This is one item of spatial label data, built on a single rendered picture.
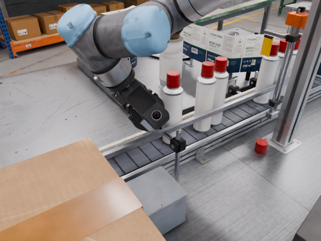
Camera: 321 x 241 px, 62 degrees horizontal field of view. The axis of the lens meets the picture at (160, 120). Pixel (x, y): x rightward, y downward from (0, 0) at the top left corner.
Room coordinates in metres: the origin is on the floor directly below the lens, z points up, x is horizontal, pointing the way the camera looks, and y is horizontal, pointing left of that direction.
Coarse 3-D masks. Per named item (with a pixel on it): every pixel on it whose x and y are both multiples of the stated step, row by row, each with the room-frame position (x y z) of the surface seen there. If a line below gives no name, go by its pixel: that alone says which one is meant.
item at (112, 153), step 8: (288, 80) 0.80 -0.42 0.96; (264, 88) 0.75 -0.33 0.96; (272, 88) 0.76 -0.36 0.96; (248, 96) 0.70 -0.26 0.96; (256, 96) 0.71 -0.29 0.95; (224, 104) 0.65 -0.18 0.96; (232, 104) 0.65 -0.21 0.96; (208, 112) 0.61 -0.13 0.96; (216, 112) 0.62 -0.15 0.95; (184, 120) 0.57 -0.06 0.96; (192, 120) 0.57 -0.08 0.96; (200, 120) 0.59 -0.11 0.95; (168, 128) 0.54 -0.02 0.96; (176, 128) 0.54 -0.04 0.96; (144, 136) 0.50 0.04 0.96; (152, 136) 0.50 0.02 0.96; (160, 136) 0.52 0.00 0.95; (128, 144) 0.47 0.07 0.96; (136, 144) 0.48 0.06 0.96; (104, 152) 0.45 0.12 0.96; (112, 152) 0.45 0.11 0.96; (120, 152) 0.46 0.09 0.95
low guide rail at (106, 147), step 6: (252, 90) 0.82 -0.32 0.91; (234, 96) 0.78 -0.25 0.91; (240, 96) 0.79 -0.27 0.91; (186, 114) 0.67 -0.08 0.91; (192, 114) 0.67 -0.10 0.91; (138, 132) 0.58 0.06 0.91; (144, 132) 0.58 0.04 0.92; (150, 132) 0.59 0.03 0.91; (126, 138) 0.55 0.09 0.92; (132, 138) 0.56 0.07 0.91; (138, 138) 0.57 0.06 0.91; (108, 144) 0.53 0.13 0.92; (114, 144) 0.53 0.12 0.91; (120, 144) 0.54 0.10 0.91; (102, 150) 0.51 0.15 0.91
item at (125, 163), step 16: (320, 80) 0.97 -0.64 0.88; (224, 112) 0.74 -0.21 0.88; (240, 112) 0.74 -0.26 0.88; (256, 112) 0.74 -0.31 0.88; (192, 128) 0.65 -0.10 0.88; (224, 128) 0.65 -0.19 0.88; (144, 144) 0.57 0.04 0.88; (160, 144) 0.57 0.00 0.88; (112, 160) 0.51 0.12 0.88; (128, 160) 0.51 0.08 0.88; (144, 160) 0.51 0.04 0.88
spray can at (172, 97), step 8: (168, 72) 0.59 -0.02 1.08; (176, 72) 0.59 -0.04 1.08; (168, 80) 0.58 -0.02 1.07; (176, 80) 0.58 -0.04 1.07; (168, 88) 0.58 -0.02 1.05; (176, 88) 0.58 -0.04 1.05; (168, 96) 0.57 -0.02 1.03; (176, 96) 0.57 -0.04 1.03; (168, 104) 0.57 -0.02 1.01; (176, 104) 0.57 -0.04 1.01; (176, 112) 0.57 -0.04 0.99; (168, 120) 0.57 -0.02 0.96; (176, 120) 0.57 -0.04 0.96; (168, 144) 0.57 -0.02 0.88
